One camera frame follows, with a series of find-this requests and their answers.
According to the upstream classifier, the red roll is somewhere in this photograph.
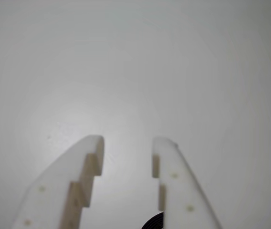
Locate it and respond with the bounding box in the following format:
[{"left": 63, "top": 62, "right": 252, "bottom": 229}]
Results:
[{"left": 141, "top": 212, "right": 166, "bottom": 229}]

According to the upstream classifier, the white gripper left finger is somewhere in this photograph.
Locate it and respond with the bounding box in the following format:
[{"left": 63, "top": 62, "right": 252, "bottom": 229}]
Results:
[{"left": 10, "top": 135, "right": 105, "bottom": 229}]

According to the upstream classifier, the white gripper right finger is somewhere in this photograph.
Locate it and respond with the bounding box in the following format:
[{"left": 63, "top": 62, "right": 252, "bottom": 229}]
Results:
[{"left": 152, "top": 135, "right": 222, "bottom": 229}]

